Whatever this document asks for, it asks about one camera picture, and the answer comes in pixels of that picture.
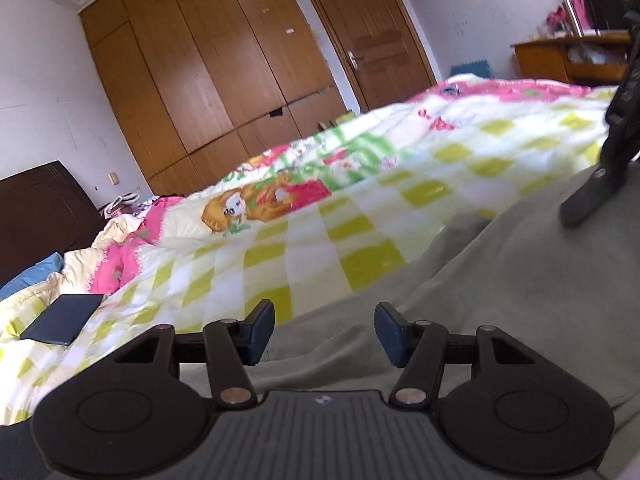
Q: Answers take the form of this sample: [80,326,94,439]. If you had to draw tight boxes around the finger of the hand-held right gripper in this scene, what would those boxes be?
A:
[560,35,640,228]

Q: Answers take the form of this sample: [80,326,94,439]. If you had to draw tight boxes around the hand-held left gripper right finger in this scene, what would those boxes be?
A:
[374,301,538,408]

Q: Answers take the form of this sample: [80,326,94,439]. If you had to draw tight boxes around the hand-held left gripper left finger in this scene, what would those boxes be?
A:
[112,300,276,408]

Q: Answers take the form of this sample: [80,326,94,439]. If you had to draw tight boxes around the grey pants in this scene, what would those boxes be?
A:
[177,157,640,480]

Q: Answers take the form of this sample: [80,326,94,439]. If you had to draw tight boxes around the printed checkered bed blanket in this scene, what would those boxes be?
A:
[0,72,640,426]

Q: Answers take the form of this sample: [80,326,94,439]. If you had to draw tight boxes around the white items in desk shelf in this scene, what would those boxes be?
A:
[570,42,626,66]

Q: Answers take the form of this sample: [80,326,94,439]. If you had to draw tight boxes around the wooden desk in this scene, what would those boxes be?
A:
[511,30,633,87]

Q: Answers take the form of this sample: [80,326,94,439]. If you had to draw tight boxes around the blue foam mat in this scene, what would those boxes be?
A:
[451,62,493,80]

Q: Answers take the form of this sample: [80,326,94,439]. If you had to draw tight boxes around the pink item on desk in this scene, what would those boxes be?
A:
[546,5,570,36]

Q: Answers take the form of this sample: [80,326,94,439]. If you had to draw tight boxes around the white crumpled clothes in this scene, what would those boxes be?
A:
[102,190,151,217]

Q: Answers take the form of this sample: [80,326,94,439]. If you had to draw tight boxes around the dark blue notebook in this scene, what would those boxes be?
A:
[20,294,105,347]

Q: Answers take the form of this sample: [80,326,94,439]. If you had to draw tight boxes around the blue pillow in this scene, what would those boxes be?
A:
[0,252,66,302]

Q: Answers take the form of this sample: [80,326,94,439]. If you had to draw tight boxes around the dark wooden headboard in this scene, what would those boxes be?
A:
[0,160,108,286]

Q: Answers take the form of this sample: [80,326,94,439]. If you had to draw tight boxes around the wooden wardrobe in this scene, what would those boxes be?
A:
[79,0,351,198]

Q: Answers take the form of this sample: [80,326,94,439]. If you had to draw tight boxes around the wooden door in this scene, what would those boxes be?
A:
[297,0,438,113]

